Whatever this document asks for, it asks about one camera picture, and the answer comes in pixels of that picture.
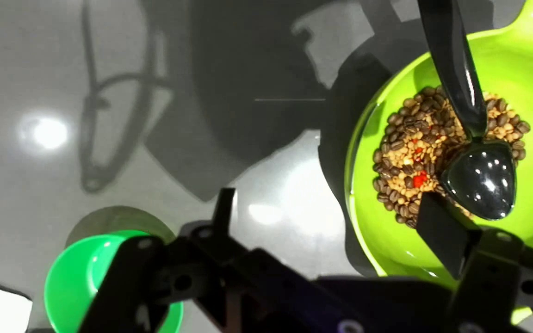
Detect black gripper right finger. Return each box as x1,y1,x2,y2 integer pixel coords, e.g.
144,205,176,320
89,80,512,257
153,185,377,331
414,189,533,333

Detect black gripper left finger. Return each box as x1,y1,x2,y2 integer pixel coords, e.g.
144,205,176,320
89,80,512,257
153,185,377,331
77,187,355,333

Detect dark metal spoon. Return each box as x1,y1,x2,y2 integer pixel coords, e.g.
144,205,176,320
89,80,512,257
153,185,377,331
416,0,518,222

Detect small green cup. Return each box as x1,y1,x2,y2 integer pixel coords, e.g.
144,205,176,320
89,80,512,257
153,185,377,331
42,228,187,333

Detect brown beans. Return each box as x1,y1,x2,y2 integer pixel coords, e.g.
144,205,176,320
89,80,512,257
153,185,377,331
370,85,533,229

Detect lime green bowl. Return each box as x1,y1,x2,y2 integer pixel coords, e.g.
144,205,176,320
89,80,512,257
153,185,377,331
342,0,533,327

